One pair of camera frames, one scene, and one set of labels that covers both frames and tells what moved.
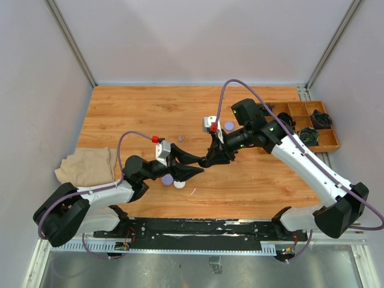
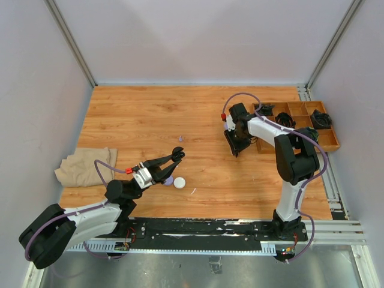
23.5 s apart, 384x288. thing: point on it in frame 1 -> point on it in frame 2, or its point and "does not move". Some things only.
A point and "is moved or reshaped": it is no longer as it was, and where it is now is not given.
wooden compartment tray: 308,120 does not move
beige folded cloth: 88,167 does not move
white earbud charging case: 179,185 does not move
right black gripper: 220,155 -> 236,147
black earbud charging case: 207,163 is moved or reshaped
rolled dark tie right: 321,120 does not move
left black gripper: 181,172 -> 159,176
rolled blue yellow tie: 309,135 does not move
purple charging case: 167,179 does not move
